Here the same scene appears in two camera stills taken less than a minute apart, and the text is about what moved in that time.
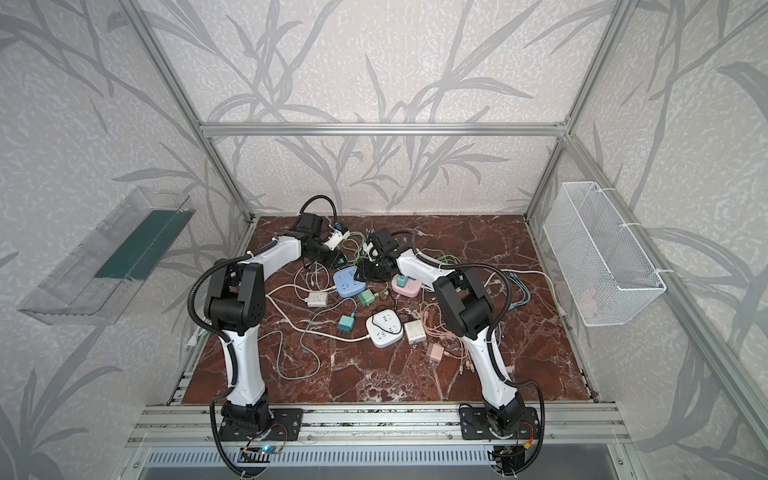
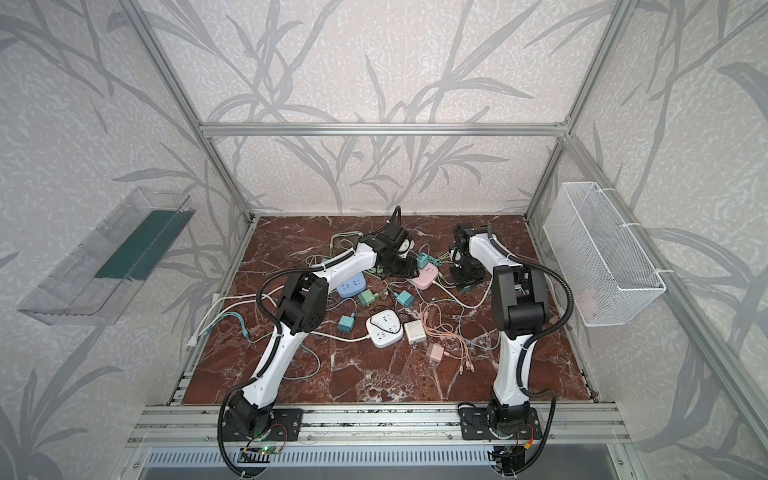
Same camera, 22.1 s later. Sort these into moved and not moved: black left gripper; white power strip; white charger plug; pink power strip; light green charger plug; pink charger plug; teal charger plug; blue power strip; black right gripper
Moved: black left gripper; pink power strip; black right gripper
Not moved: white charger plug; blue power strip; teal charger plug; pink charger plug; light green charger plug; white power strip
